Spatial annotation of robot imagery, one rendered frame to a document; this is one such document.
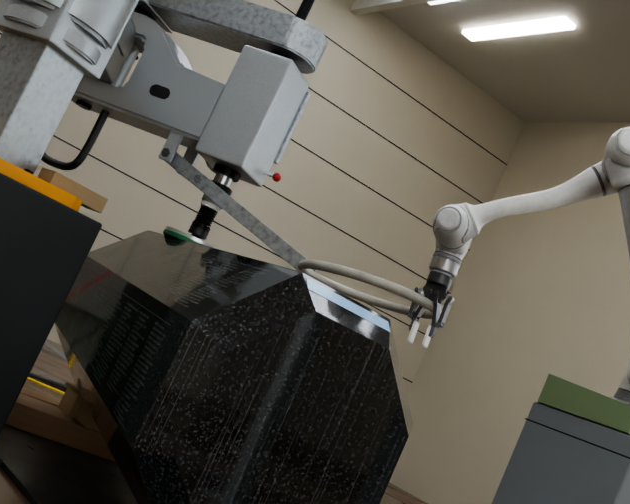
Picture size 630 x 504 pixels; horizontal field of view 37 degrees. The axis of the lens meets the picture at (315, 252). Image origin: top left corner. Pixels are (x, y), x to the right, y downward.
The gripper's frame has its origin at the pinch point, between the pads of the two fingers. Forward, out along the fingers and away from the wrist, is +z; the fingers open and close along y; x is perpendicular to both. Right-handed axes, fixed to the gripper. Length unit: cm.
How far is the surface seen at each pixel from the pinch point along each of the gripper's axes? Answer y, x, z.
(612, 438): -64, -1, 12
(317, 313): 0, 59, 9
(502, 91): 282, -551, -327
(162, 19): 132, 28, -83
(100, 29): 91, 84, -50
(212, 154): 83, 27, -36
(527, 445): -38.9, -11.5, 20.7
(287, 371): 1, 60, 26
